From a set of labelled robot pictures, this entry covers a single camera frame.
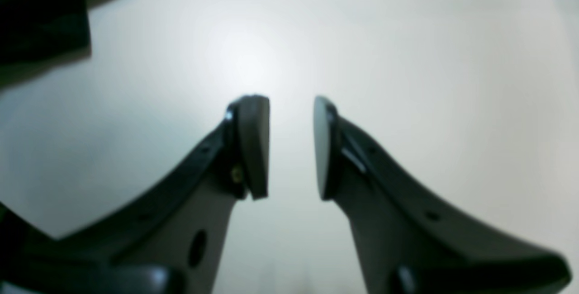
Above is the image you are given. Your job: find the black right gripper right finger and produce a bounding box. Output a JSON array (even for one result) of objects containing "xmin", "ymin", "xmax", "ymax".
[{"xmin": 313, "ymin": 96, "xmax": 572, "ymax": 294}]

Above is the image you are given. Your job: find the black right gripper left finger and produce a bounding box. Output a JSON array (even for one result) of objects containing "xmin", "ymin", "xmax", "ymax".
[{"xmin": 1, "ymin": 95, "xmax": 270, "ymax": 294}]

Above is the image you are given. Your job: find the black t-shirt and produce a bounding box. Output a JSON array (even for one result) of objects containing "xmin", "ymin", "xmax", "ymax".
[{"xmin": 0, "ymin": 0, "xmax": 91, "ymax": 67}]

